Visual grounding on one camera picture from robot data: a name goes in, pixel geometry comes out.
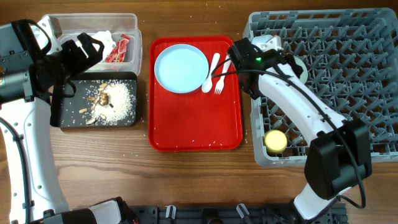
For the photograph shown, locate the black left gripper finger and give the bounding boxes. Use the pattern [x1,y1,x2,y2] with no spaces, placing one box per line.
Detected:
[50,80,76,126]
[77,32,104,67]

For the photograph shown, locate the mint green bowl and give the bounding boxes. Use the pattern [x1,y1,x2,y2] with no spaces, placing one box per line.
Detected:
[294,55,308,84]

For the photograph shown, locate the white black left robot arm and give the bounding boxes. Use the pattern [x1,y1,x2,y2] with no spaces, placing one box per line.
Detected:
[1,19,140,223]

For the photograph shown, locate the white plastic fork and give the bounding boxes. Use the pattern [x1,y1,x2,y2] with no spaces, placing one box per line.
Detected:
[215,55,231,95]

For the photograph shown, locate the white plastic spoon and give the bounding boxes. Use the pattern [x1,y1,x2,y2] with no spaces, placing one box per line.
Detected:
[201,53,221,93]

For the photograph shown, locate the grey dishwasher rack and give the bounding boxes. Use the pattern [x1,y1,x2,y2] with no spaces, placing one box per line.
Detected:
[243,8,397,162]

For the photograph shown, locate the yellow plastic cup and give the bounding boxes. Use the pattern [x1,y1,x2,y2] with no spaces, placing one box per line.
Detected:
[264,130,288,154]

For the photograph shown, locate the light blue plate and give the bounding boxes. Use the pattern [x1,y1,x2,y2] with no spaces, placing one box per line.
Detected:
[154,44,209,93]

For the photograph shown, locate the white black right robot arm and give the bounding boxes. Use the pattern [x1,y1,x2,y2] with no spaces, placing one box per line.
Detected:
[227,35,372,223]

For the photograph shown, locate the red snack wrapper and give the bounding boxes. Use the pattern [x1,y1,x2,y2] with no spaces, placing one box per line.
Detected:
[106,34,131,63]

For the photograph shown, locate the white crumpled tissue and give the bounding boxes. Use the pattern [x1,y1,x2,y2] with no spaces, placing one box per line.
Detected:
[92,30,116,62]

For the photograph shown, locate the clear plastic waste bin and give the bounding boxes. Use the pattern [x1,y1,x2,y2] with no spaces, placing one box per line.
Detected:
[46,13,142,75]

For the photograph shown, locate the red serving tray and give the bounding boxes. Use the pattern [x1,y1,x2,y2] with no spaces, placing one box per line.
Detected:
[148,35,243,152]

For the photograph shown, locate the black food waste tray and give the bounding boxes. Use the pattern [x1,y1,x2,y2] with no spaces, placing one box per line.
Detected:
[53,72,137,128]

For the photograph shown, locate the rice and food scraps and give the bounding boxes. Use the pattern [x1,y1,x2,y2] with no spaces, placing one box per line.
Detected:
[79,80,137,126]

